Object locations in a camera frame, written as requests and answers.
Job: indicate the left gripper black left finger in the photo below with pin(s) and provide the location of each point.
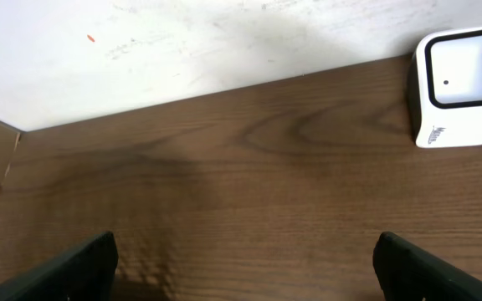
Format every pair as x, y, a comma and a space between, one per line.
84, 272

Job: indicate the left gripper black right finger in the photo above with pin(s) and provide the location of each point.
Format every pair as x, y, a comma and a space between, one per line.
406, 272

